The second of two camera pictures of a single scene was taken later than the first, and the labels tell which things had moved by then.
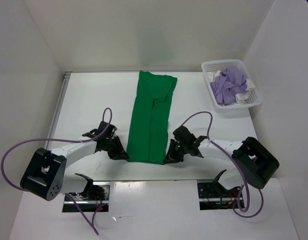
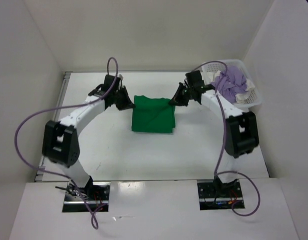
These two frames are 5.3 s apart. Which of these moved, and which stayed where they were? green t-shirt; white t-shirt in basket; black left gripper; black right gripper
Moved: black right gripper; black left gripper; green t-shirt
Stayed: white t-shirt in basket
